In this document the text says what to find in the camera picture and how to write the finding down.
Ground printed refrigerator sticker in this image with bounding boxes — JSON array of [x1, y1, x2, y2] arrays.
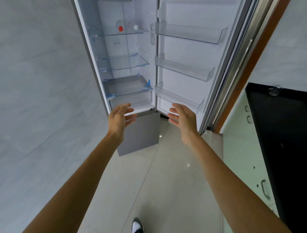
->
[[150, 23, 158, 46]]

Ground person's left forearm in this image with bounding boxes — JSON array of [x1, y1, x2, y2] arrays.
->
[[23, 132, 123, 233]]

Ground black countertop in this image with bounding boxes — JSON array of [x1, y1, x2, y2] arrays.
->
[[245, 82, 307, 233]]

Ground brown wooden door frame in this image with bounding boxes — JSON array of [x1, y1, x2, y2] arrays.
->
[[213, 0, 291, 134]]

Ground glass refrigerator shelf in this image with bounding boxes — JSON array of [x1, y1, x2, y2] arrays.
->
[[88, 25, 149, 38], [98, 54, 150, 72]]

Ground clear glass object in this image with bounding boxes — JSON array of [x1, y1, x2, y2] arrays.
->
[[268, 85, 282, 96]]

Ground clear door bin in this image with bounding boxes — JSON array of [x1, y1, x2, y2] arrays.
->
[[155, 54, 216, 82], [155, 22, 228, 45], [154, 82, 205, 115]]

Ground person's right forearm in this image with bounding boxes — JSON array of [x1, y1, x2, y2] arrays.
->
[[183, 133, 292, 233]]

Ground grey freezer door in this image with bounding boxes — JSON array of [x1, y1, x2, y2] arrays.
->
[[116, 110, 161, 157]]

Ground clear crisper drawer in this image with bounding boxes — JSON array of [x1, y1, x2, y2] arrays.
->
[[108, 90, 154, 111]]

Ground grey refrigerator body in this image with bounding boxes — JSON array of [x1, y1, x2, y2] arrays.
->
[[71, 0, 161, 157]]

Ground person's right hand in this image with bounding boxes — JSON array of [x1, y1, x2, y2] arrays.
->
[[167, 103, 201, 146]]

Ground person's left hand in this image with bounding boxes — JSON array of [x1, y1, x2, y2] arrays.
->
[[107, 103, 138, 145]]

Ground long metal cabinet handle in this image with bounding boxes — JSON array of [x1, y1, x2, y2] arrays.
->
[[261, 179, 271, 201]]

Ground white refrigerator door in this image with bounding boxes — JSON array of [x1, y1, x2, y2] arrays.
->
[[155, 0, 255, 135]]

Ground glass crisper cover shelf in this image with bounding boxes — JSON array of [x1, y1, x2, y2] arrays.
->
[[102, 75, 153, 99]]

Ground pale green kitchen cabinet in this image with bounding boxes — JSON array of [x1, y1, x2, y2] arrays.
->
[[222, 91, 280, 233]]

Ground grey and white shoe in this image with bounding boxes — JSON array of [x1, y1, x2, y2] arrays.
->
[[131, 217, 144, 233]]

